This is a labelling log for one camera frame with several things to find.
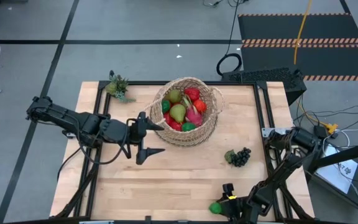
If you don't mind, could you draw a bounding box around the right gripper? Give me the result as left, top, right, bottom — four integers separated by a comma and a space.
221, 182, 260, 224

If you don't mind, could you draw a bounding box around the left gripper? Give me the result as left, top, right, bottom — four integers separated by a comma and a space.
99, 111, 167, 166

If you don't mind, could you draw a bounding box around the green lime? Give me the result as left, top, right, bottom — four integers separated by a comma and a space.
208, 202, 224, 215
181, 122, 197, 133
161, 99, 172, 114

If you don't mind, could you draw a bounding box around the green pear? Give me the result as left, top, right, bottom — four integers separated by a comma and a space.
169, 104, 187, 124
166, 89, 183, 105

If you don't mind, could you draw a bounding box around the pink dragon fruit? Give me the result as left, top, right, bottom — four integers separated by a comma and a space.
181, 96, 204, 128

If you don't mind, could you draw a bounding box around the orange-red round fruit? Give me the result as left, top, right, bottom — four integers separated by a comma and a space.
193, 98, 208, 114

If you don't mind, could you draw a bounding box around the red bell pepper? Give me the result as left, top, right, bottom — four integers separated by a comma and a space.
184, 86, 201, 102

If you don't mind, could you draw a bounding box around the woven wicker basket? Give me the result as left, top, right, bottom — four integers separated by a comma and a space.
144, 77, 226, 148

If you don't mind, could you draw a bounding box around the dark grape bunch with leaf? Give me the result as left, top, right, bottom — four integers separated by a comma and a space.
224, 147, 252, 168

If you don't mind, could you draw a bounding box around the green succulent plant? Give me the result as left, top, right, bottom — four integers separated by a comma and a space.
105, 70, 136, 104

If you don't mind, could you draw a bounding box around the black power adapter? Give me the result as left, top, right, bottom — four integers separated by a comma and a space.
314, 124, 329, 139

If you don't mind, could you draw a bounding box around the white printed paper sheet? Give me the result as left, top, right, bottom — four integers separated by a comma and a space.
315, 144, 358, 194

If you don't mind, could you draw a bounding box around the black perforated computer case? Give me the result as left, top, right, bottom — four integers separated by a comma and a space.
221, 67, 308, 106

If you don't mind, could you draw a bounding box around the black metal bar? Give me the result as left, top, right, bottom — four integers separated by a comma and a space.
308, 139, 358, 175

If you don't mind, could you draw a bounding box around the black hazard-striped floor mat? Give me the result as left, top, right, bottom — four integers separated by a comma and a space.
237, 12, 358, 82

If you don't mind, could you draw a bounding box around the black metal table frame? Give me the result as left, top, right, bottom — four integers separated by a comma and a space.
50, 80, 315, 224

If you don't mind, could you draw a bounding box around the silver base bracket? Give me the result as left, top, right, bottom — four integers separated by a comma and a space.
261, 127, 278, 138

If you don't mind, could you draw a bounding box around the yellow cable connector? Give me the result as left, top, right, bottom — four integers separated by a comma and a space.
296, 99, 339, 135

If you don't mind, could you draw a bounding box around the black coiled floor cable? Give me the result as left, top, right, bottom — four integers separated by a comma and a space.
216, 0, 244, 77

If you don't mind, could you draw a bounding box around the yellow cable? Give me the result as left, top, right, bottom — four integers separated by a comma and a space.
293, 0, 313, 65

